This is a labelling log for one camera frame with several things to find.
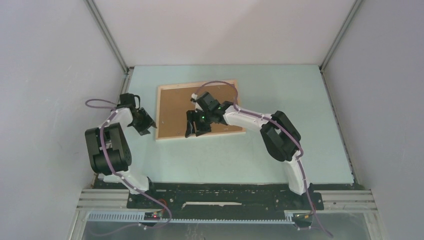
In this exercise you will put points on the corner metal profile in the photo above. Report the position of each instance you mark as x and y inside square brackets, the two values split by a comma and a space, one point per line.
[103, 27]
[340, 34]

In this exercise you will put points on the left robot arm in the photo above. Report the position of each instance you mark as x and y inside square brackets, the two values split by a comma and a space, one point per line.
[109, 152]

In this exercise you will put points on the right corner metal profile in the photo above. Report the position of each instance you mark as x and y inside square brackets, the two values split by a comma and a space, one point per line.
[340, 34]

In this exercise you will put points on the aluminium rail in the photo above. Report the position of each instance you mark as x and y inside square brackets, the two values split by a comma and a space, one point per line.
[325, 201]

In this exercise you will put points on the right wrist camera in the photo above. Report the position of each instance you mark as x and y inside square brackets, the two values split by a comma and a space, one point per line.
[204, 102]

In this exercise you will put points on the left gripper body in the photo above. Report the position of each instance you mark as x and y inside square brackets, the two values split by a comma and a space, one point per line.
[140, 123]

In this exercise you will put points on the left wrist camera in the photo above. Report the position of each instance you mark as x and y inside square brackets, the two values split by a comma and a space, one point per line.
[127, 100]

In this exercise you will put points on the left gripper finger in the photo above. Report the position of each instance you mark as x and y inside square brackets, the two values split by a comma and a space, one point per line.
[143, 130]
[148, 121]

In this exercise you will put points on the white cable duct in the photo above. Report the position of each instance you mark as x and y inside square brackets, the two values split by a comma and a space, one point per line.
[140, 217]

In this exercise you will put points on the wooden picture frame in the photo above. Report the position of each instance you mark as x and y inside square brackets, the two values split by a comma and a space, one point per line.
[159, 112]

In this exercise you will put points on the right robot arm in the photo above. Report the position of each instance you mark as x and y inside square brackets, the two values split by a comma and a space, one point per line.
[280, 137]

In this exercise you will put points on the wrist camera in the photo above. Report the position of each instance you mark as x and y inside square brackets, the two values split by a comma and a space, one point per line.
[204, 102]
[127, 100]

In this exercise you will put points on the left corner metal profile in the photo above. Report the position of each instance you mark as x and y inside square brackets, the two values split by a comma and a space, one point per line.
[103, 27]

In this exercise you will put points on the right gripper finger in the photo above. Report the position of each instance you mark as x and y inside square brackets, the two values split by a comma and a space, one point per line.
[202, 128]
[190, 124]

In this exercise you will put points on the brown backing board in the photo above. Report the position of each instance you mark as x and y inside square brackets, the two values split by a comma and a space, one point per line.
[175, 109]

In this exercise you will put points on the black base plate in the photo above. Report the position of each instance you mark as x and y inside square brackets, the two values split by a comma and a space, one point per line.
[239, 213]

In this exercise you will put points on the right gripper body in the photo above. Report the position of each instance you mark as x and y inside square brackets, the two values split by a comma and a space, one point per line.
[203, 116]

